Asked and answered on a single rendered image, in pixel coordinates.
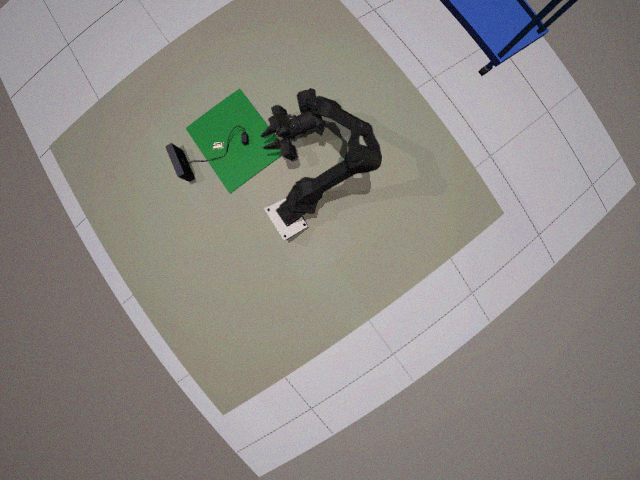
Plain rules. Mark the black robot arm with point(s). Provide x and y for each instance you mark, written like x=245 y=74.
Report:
x=306 y=193

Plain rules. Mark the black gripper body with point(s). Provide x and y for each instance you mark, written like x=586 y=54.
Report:
x=287 y=149

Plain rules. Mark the green circuit board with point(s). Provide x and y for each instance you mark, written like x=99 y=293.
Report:
x=242 y=162

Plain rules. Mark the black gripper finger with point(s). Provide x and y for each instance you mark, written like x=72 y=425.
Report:
x=267 y=132
x=274 y=145

